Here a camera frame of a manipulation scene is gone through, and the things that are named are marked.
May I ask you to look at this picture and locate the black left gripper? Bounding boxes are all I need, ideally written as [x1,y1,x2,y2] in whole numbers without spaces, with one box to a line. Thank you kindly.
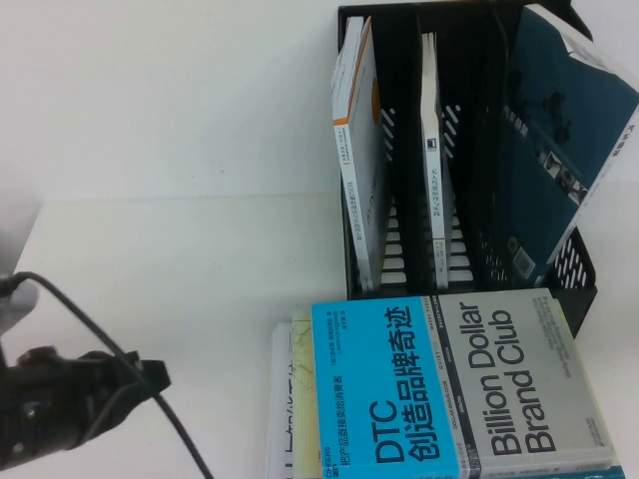
[0,346,170,473]

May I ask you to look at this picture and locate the blue and grey book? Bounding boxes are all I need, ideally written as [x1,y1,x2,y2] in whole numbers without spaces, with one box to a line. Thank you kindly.
[310,287,618,479]

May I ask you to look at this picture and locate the white book with black lettering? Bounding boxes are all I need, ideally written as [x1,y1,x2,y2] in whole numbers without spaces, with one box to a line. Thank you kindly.
[264,321,301,479]

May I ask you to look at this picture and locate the yellow-green mechanisms book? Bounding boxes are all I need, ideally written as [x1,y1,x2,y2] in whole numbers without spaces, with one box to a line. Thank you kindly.
[291,293,628,479]

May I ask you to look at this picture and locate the black plastic book stand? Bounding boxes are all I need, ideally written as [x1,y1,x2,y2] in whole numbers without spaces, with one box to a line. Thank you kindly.
[336,0,599,340]

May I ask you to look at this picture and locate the thin white paperback book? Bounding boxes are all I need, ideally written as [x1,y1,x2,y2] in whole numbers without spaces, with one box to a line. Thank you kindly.
[420,32,456,290]

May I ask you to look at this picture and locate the white book with orange stripe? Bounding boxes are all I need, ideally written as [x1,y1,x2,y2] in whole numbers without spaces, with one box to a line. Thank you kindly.
[331,16,388,293]

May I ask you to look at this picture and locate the dark teal large book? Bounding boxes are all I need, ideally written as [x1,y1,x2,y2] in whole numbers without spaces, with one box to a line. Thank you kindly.
[491,4,639,290]

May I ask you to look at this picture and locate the black cable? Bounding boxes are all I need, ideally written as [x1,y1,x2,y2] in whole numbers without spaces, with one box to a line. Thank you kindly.
[0,271,215,479]

